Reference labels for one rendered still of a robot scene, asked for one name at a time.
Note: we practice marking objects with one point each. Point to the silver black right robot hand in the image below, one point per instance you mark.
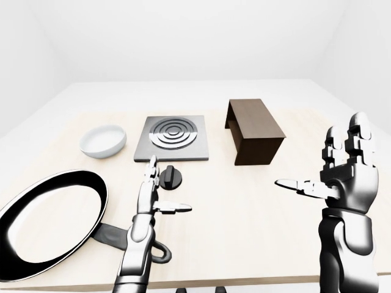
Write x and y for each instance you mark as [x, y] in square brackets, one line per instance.
[351, 183]

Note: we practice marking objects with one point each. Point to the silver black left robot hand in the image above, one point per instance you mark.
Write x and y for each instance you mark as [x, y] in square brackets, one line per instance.
[146, 198]

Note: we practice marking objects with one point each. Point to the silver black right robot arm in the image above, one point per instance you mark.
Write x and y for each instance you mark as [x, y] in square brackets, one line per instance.
[346, 253]

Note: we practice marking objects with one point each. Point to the round black stove knob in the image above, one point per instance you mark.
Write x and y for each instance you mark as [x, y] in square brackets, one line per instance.
[171, 177]

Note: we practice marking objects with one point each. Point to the flat dark stove plate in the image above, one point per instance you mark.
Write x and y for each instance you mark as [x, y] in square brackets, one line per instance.
[172, 137]

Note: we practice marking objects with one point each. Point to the white bowl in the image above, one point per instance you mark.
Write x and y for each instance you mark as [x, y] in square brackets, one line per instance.
[103, 142]

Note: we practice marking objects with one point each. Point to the small dark shape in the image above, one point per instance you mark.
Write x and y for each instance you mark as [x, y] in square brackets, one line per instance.
[220, 290]
[181, 290]

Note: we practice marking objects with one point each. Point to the black frying pan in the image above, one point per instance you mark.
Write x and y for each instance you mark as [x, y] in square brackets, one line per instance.
[46, 226]

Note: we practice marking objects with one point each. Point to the dark brown wooden stand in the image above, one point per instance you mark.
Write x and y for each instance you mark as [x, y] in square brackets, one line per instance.
[256, 134]

